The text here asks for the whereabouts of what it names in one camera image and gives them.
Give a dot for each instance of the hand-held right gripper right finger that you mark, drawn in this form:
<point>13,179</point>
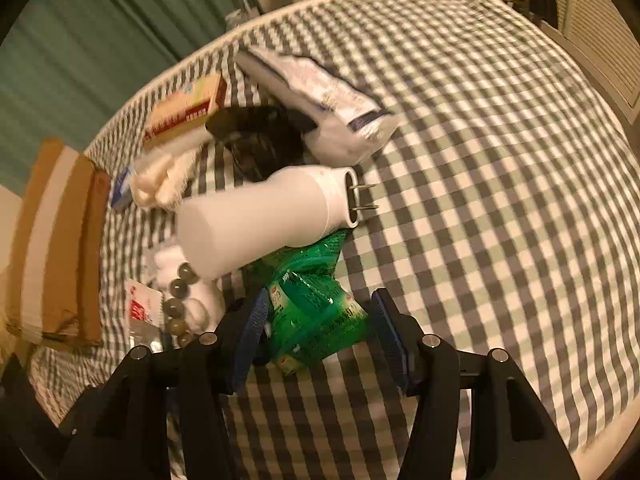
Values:
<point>392,342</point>

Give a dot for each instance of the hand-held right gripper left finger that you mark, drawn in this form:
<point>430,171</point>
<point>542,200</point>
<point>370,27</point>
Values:
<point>250,332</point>

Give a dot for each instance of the green snack packet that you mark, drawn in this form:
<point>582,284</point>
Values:
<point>310,305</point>

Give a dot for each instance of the white cotton ball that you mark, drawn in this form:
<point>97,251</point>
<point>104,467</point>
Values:
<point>207,305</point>
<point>168,260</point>

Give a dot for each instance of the silver blister pack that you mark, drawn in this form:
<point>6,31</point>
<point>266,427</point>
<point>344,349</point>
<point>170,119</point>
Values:
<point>147,339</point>

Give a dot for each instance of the white plastic bottle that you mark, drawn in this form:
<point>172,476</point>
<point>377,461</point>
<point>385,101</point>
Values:
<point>250,220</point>

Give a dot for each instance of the red and white sachet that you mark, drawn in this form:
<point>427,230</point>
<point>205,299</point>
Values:
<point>140,305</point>

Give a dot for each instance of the grey checked bed sheet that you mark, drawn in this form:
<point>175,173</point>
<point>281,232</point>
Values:
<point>475,185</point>

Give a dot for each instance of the white plastic tube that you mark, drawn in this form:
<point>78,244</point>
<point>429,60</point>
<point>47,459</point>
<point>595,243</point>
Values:
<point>182,167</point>

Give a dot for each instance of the black pouch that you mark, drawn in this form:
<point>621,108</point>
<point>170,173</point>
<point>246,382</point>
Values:
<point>270,145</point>

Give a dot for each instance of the blue tissue pack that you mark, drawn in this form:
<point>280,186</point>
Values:
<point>121,190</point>

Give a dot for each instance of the brown cardboard carton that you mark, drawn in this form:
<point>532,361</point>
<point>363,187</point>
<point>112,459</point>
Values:
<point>55,240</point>

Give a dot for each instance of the red and yellow cardboard box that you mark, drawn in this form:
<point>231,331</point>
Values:
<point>185,105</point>

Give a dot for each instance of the white and blue plastic package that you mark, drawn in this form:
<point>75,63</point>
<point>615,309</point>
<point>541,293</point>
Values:
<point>325,95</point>

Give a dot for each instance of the green curtain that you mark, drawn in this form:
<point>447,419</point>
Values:
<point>100,35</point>

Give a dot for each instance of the white louvred wardrobe door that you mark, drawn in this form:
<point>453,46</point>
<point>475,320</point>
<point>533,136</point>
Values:
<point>600,35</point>

